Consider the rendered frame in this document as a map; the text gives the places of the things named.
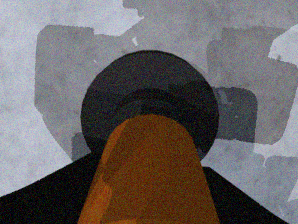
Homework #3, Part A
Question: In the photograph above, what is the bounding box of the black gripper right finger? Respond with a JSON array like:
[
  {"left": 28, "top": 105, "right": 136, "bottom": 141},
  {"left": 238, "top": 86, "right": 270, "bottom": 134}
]
[{"left": 202, "top": 167, "right": 287, "bottom": 224}]

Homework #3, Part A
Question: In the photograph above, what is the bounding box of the orange knob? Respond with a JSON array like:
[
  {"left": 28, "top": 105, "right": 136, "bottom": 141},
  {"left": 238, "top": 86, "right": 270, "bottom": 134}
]
[{"left": 77, "top": 113, "right": 220, "bottom": 224}]

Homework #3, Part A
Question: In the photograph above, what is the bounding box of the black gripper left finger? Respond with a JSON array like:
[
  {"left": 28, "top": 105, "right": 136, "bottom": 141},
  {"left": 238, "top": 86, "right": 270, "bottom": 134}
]
[{"left": 0, "top": 152, "right": 102, "bottom": 224}]

